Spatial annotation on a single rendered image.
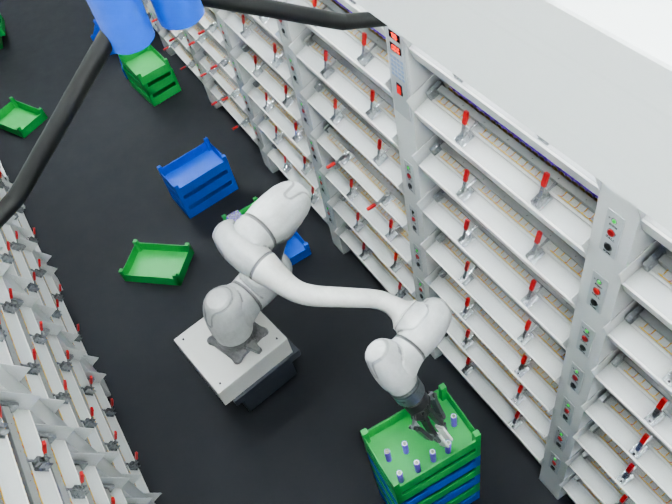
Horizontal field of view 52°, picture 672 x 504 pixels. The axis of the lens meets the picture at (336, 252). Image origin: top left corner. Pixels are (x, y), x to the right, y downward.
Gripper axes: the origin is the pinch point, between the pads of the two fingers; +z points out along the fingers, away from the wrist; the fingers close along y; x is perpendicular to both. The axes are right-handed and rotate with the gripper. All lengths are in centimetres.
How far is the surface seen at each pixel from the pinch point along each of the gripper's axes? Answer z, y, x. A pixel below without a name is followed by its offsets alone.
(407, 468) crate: 5.3, 10.8, -9.7
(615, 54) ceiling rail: -148, 54, 114
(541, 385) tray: 10.2, -29.5, 15.7
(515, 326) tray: -12.2, -34.0, 13.9
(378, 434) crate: -0.3, 5.6, -21.5
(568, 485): 54, -20, 13
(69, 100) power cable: -142, 34, 34
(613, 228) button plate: -67, -20, 64
